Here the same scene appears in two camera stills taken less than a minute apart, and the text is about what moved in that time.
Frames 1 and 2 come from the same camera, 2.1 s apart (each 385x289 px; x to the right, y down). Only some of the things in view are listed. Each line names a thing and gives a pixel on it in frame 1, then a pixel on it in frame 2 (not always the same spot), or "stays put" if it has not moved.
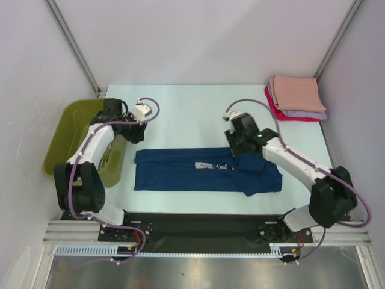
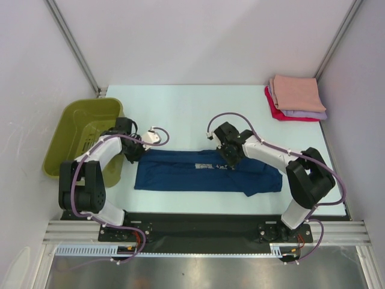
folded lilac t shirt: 314,115 stays put
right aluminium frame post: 356,5 stays put
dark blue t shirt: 213,169 stays put
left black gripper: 138,136 -> 136,157
